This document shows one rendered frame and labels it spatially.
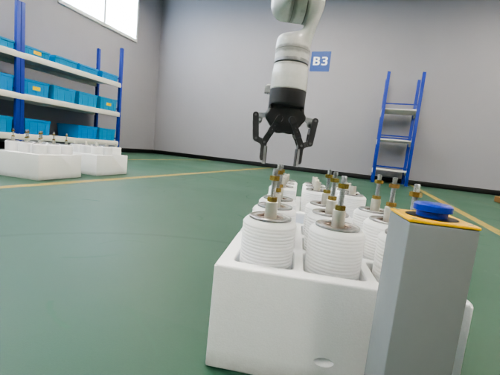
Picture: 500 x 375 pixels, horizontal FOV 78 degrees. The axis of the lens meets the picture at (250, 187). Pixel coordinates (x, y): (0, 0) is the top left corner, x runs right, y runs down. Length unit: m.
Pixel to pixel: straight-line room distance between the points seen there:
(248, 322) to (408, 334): 0.25
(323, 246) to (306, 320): 0.12
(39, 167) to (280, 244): 2.23
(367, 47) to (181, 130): 4.52
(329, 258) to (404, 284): 0.17
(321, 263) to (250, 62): 7.07
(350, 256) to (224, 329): 0.24
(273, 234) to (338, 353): 0.21
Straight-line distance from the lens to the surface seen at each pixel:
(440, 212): 0.39
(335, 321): 0.54
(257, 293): 0.52
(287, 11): 0.70
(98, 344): 0.67
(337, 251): 0.53
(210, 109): 7.68
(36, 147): 2.65
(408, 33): 7.17
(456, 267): 0.40
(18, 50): 5.35
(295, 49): 0.66
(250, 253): 0.54
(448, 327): 0.42
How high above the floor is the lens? 0.37
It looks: 7 degrees down
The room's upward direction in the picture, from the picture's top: 6 degrees clockwise
